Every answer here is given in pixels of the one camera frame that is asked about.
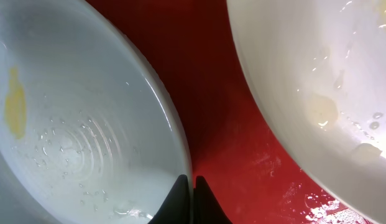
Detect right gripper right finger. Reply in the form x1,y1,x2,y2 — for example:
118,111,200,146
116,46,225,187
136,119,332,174
194,176,232,224

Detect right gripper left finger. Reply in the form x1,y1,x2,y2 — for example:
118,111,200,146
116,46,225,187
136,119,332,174
149,174,190,224

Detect light blue plate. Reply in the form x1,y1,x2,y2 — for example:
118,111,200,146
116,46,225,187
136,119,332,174
0,1,191,223

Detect white cream plate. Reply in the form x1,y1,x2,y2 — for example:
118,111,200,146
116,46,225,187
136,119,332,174
227,0,386,223

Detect red plastic tray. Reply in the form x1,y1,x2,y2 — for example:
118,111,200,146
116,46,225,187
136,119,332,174
90,0,365,223

